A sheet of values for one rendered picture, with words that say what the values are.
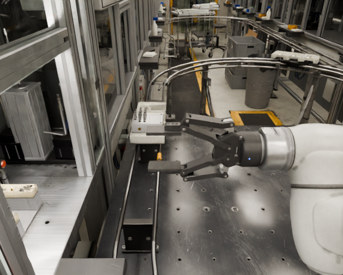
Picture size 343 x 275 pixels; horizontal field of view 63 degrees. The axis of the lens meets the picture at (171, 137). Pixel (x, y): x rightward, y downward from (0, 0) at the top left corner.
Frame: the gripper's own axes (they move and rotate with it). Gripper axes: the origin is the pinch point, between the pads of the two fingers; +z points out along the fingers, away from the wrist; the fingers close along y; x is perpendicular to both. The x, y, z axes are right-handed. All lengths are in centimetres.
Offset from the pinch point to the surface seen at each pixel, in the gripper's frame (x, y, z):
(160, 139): -49, -25, 2
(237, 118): -247, -110, -80
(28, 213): -2.5, -20.6, 34.0
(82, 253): -18, -56, 30
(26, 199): -3.6, -16.8, 33.9
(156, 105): -82, -24, 5
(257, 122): -236, -111, -101
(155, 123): -51, -19, 4
